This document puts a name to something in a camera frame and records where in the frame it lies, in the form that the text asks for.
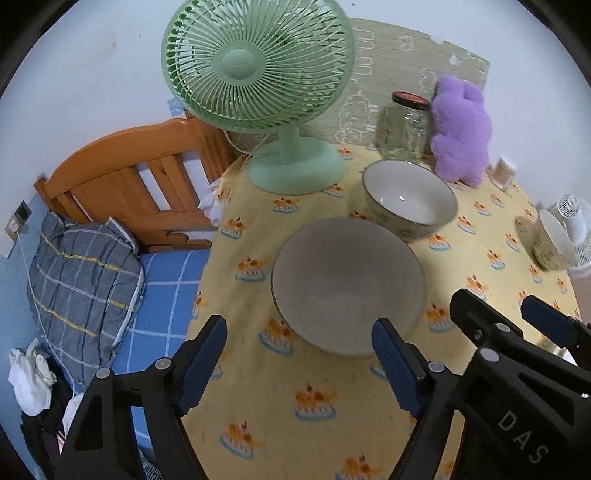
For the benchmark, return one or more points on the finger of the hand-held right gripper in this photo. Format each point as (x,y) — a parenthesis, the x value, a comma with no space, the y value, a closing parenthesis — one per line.
(549,321)
(475,314)

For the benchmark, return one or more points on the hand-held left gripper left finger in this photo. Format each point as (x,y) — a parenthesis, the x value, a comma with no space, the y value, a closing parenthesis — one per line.
(203,364)

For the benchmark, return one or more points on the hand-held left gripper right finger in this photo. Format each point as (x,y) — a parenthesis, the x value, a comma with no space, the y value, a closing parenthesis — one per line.
(395,364)

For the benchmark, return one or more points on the floral ceramic bowl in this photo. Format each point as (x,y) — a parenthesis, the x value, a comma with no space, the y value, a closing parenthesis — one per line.
(549,244)
(346,286)
(406,198)

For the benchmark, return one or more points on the yellow printed tablecloth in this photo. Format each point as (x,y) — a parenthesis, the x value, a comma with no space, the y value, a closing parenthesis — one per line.
(286,415)

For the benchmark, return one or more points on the white floor fan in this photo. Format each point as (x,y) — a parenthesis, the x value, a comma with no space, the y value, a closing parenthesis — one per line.
(575,226)

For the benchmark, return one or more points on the grey plaid pillow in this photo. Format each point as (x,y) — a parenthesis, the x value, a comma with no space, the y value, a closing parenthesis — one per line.
(78,295)

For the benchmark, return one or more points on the toothpick container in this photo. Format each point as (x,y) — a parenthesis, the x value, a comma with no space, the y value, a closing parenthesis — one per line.
(504,171)

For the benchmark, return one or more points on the pile of clothes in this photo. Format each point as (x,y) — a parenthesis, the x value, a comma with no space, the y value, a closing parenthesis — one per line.
(46,438)

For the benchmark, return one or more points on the white crumpled cloth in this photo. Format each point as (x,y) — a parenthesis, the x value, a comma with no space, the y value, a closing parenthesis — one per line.
(30,378)

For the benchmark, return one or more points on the purple plush toy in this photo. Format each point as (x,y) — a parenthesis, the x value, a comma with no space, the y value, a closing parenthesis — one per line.
(461,129)

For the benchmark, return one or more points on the glass jar with lid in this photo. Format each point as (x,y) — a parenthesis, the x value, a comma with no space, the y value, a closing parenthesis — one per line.
(404,129)

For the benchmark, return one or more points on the wooden headboard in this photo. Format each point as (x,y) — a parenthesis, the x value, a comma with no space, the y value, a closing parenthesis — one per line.
(115,180)

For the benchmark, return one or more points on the green desk fan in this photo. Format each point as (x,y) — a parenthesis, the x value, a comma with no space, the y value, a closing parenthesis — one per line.
(244,60)

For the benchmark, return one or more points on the wall socket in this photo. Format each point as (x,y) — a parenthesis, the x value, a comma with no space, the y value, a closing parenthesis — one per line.
(21,213)

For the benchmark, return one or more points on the green printed wall mat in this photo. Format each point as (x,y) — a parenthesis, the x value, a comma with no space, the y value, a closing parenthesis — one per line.
(383,60)

